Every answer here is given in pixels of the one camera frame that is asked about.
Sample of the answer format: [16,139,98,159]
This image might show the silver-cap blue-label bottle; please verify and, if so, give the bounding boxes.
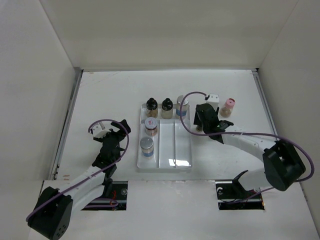
[175,95,189,119]

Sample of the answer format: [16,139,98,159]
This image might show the silver-cap blue-label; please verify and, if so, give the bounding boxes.
[139,137,154,158]

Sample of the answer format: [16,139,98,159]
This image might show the white-cap orange-label spice jar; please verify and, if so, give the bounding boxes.
[144,117,158,137]

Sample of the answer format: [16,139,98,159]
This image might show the black-cap white powder bottle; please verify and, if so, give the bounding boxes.
[161,97,174,119]

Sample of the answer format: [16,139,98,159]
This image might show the black-cap brown spice bottle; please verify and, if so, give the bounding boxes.
[146,97,158,119]

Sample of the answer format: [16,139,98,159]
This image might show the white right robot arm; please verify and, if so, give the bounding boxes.
[193,103,306,198]

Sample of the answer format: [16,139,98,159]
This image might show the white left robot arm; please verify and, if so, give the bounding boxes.
[26,119,131,240]

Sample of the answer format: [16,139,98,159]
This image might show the black-cap brown spice jar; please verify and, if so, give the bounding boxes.
[196,125,203,132]

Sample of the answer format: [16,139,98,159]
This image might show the pink-cap spice bottle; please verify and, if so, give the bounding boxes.
[219,98,236,118]

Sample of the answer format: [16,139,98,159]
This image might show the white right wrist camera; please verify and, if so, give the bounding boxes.
[205,93,220,110]

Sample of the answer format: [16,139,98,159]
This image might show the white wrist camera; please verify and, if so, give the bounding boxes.
[205,93,220,110]
[89,122,111,139]

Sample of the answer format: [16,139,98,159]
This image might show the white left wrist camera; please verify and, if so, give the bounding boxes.
[89,122,111,139]

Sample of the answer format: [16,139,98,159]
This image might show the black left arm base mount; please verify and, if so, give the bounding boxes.
[101,178,117,200]

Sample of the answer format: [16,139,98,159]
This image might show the left aluminium table rail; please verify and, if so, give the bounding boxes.
[47,67,84,180]

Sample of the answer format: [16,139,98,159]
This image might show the aluminium table rail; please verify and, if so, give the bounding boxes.
[251,68,278,135]
[47,67,84,180]

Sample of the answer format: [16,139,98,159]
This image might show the right aluminium table rail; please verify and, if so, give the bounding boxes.
[251,68,278,135]

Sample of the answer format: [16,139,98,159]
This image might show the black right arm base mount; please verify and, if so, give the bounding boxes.
[231,170,252,202]

